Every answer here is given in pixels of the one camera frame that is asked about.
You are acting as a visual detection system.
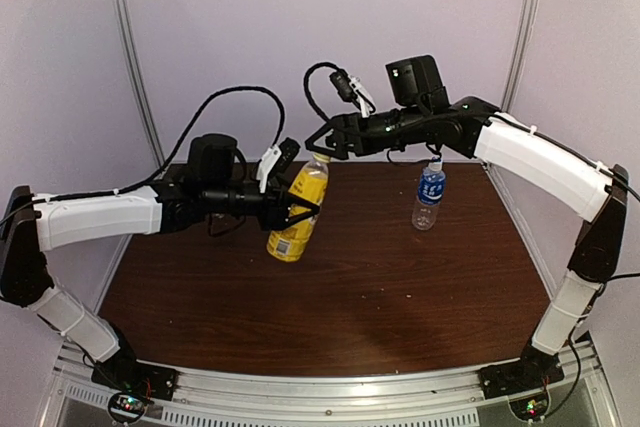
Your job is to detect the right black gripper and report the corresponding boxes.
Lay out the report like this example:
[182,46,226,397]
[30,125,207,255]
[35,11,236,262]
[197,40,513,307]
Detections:
[304,103,428,160]

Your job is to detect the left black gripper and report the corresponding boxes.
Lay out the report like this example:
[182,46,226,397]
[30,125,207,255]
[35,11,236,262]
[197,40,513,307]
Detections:
[203,174,319,230]

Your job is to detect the yellow drink bottle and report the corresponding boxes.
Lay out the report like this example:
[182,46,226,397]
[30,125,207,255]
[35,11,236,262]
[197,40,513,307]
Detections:
[264,152,331,264]

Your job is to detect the pale yellow bottle cap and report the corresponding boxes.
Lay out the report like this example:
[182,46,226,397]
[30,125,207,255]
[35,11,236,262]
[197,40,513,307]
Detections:
[313,153,331,163]

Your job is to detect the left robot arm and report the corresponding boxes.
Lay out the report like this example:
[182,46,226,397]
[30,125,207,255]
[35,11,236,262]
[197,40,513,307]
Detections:
[1,134,320,391]

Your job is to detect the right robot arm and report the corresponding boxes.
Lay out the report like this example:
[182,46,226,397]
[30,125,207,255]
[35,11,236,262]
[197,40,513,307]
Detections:
[303,55,633,389]

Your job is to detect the blue label bottle white cap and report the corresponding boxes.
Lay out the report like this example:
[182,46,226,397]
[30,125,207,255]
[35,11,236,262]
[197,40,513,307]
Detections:
[411,158,446,231]

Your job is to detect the left circuit board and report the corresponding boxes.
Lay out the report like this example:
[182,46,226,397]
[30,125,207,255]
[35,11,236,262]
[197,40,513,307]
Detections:
[107,392,153,423]

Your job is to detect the circuit board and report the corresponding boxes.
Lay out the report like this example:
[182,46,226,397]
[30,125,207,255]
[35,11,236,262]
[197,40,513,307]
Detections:
[107,392,153,423]
[509,393,550,423]

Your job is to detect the right circuit board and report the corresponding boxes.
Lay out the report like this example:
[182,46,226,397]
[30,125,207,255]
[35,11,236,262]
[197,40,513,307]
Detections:
[509,393,550,423]

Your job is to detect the right black cable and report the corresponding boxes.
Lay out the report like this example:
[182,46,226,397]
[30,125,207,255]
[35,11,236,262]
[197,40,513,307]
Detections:
[302,61,351,124]

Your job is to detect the black cable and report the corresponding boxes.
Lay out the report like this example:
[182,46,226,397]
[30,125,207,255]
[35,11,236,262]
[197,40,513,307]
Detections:
[302,61,351,124]
[0,84,287,228]

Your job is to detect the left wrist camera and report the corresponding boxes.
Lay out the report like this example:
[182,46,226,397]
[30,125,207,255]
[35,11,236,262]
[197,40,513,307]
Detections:
[256,137,300,194]

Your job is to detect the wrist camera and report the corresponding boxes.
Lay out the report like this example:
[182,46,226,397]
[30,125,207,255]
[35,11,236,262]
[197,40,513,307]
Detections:
[329,70,376,118]
[256,137,300,194]

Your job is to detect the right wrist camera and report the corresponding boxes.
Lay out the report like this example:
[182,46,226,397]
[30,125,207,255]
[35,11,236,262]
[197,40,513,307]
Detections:
[329,70,376,118]

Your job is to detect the left black cable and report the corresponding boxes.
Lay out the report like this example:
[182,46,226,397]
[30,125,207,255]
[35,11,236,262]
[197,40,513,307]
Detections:
[0,84,287,228]

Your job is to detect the left aluminium frame post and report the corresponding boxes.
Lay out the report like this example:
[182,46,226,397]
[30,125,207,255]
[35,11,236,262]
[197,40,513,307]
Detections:
[113,0,166,167]

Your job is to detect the aluminium frame post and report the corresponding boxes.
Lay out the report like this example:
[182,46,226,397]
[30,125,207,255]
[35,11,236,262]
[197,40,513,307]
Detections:
[113,0,166,167]
[501,0,539,112]

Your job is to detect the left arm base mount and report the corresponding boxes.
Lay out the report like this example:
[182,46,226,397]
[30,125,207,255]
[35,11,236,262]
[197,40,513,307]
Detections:
[91,349,178,401]

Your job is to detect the right aluminium frame post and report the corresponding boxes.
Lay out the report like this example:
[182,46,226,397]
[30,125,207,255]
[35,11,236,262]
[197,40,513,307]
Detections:
[501,0,539,112]

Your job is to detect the front aluminium rail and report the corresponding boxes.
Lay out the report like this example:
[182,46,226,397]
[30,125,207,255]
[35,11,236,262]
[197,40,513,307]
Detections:
[35,340,622,426]

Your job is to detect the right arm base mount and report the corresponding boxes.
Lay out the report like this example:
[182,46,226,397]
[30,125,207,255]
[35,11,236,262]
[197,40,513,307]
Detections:
[478,345,565,400]

